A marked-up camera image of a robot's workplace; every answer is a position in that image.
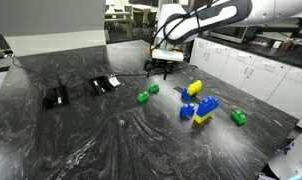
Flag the wooden dining table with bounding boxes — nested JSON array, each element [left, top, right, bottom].
[[104, 11, 134, 39]]

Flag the thin black power cable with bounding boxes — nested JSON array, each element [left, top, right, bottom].
[[11, 54, 60, 83]]

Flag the small blue toy block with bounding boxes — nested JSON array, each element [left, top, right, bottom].
[[179, 102, 196, 119]]

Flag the black kitchen countertop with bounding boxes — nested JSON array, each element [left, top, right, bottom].
[[194, 32, 302, 72]]

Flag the white paper tag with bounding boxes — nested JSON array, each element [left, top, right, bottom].
[[107, 76, 121, 88]]

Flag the white base cabinets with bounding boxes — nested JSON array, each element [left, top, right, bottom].
[[189, 36, 302, 130]]

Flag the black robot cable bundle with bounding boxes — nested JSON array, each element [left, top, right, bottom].
[[151, 0, 232, 48]]

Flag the dark dining chair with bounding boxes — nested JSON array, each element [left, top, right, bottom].
[[132, 4, 159, 28]]

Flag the small green toy block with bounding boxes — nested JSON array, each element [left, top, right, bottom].
[[137, 91, 151, 104], [148, 83, 161, 94], [230, 109, 248, 126]]

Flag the brown counter bottles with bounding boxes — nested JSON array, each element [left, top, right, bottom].
[[282, 37, 296, 51]]

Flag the wooden bowl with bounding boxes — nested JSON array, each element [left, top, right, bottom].
[[146, 44, 186, 65]]

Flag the long blue toy block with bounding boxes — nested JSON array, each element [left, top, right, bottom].
[[196, 95, 220, 118]]

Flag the silver microwave oven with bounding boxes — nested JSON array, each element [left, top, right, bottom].
[[210, 26, 249, 45]]

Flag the yellow toy block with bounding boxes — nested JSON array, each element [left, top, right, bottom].
[[186, 79, 203, 96]]

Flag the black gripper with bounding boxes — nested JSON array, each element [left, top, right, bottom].
[[144, 58, 175, 81]]

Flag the small white counter container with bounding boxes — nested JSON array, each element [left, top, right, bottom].
[[272, 40, 283, 50]]

